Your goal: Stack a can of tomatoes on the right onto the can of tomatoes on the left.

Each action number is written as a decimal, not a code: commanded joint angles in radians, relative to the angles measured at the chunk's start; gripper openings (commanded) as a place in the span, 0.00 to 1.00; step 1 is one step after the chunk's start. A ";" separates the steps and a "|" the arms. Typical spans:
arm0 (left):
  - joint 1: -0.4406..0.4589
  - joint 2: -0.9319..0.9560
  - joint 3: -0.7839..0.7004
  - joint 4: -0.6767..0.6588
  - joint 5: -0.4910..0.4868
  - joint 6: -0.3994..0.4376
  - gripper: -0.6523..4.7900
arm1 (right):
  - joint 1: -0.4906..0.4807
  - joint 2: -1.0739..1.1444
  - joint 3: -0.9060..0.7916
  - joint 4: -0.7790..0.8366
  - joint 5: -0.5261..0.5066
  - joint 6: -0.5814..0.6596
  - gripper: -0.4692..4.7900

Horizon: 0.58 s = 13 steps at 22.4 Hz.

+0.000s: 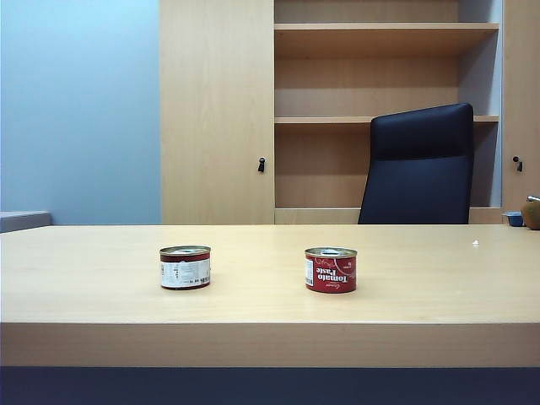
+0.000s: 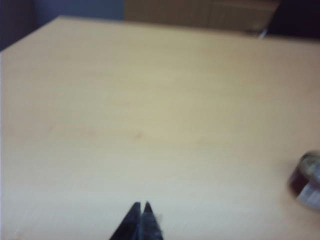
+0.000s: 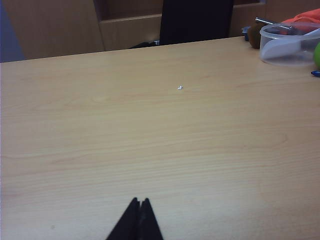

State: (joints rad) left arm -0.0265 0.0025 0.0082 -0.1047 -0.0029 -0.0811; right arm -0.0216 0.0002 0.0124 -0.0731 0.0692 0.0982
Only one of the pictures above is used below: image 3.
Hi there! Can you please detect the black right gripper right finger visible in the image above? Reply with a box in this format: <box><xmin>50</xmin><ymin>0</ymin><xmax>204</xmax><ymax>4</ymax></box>
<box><xmin>137</xmin><ymin>197</ymin><xmax>165</xmax><ymax>240</ymax></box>

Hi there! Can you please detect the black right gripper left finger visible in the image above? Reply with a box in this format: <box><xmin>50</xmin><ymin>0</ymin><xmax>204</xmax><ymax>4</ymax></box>
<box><xmin>105</xmin><ymin>197</ymin><xmax>139</xmax><ymax>240</ymax></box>

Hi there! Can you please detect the light wooden shelf cabinet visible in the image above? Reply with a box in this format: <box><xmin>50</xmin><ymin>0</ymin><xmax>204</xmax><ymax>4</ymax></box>
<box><xmin>4</xmin><ymin>0</ymin><xmax>320</xmax><ymax>61</ymax></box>

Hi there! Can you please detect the black office chair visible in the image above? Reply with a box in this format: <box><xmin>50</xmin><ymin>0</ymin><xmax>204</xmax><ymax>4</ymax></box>
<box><xmin>128</xmin><ymin>0</ymin><xmax>235</xmax><ymax>50</ymax></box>

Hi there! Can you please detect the clear plastic container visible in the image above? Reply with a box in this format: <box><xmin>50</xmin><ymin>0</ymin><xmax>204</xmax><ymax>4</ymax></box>
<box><xmin>259</xmin><ymin>21</ymin><xmax>320</xmax><ymax>68</ymax></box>

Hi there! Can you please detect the brown kiwi fruit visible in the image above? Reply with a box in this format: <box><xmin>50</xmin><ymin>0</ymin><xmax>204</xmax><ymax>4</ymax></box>
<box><xmin>247</xmin><ymin>21</ymin><xmax>264</xmax><ymax>50</ymax></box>

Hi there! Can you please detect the white plastic spoon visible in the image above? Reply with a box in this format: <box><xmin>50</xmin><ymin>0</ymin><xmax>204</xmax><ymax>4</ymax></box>
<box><xmin>261</xmin><ymin>28</ymin><xmax>320</xmax><ymax>60</ymax></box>

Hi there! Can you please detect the shiny metal rod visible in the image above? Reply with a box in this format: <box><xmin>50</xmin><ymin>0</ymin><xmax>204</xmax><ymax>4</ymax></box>
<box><xmin>255</xmin><ymin>16</ymin><xmax>293</xmax><ymax>30</ymax></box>

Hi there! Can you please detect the green ball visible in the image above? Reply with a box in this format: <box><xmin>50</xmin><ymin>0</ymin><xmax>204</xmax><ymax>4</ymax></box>
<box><xmin>312</xmin><ymin>42</ymin><xmax>320</xmax><ymax>69</ymax></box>

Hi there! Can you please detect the orange cloth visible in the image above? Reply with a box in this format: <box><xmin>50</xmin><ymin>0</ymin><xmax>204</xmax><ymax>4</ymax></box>
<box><xmin>284</xmin><ymin>8</ymin><xmax>320</xmax><ymax>35</ymax></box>

